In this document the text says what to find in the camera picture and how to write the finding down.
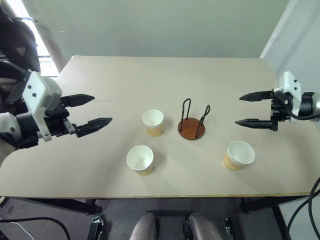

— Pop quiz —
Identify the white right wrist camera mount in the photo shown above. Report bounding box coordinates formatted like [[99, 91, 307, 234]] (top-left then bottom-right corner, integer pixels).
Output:
[[273, 71, 302, 123]]

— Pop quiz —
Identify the black table frame leg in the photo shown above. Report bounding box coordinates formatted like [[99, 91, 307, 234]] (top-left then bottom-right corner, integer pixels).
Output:
[[23, 197, 102, 216], [236, 195, 309, 240]]

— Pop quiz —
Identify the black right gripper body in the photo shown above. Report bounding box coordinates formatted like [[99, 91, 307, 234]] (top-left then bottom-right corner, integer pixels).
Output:
[[269, 91, 295, 132]]

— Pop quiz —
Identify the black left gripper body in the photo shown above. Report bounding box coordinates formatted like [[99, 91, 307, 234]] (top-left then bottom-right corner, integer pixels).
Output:
[[43, 97, 77, 137]]

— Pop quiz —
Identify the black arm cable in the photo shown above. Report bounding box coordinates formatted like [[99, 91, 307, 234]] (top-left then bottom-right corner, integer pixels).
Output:
[[0, 60, 29, 106], [286, 108, 316, 121]]

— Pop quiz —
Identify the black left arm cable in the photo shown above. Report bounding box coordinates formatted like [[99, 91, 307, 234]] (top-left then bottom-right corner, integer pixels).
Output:
[[0, 60, 29, 106]]

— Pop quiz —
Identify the black office chair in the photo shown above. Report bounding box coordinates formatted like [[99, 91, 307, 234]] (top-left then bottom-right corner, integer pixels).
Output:
[[0, 0, 41, 74]]

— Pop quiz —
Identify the black hanging cable bundle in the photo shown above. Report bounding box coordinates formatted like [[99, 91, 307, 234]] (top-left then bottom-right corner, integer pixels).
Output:
[[286, 176, 320, 240]]

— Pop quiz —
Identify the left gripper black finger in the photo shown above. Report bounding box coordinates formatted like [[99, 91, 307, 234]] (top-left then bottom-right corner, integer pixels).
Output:
[[61, 94, 96, 109], [74, 117, 113, 139]]

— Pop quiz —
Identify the white floor cable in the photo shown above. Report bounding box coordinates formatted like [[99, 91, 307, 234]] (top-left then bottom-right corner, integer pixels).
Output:
[[0, 219, 34, 240]]

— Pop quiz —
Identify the tan paper cup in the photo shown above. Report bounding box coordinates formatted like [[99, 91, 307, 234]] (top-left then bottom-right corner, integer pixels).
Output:
[[125, 145, 155, 177], [141, 109, 165, 138], [221, 140, 256, 172]]

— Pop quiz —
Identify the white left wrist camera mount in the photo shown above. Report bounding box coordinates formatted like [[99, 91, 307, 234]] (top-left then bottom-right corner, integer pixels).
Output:
[[21, 71, 63, 143]]

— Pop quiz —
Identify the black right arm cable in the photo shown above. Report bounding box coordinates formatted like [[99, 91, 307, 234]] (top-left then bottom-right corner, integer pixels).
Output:
[[286, 108, 316, 121]]

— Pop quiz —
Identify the dark rounded grey shape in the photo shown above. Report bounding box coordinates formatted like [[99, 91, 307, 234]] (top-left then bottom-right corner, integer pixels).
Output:
[[129, 214, 158, 240], [187, 213, 224, 240]]

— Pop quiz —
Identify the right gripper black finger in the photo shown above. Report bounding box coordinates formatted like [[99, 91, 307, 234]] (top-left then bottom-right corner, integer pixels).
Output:
[[234, 118, 275, 131], [239, 90, 275, 102]]

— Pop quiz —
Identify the black floor cable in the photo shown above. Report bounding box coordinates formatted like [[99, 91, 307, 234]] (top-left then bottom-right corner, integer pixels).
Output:
[[0, 216, 72, 240]]

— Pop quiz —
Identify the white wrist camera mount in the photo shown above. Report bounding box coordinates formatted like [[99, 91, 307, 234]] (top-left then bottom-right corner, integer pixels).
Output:
[[273, 71, 302, 123], [21, 71, 63, 143]]

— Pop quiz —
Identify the brown cup holder stand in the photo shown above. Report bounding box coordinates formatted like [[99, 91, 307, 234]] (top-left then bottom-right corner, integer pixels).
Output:
[[177, 98, 211, 141]]

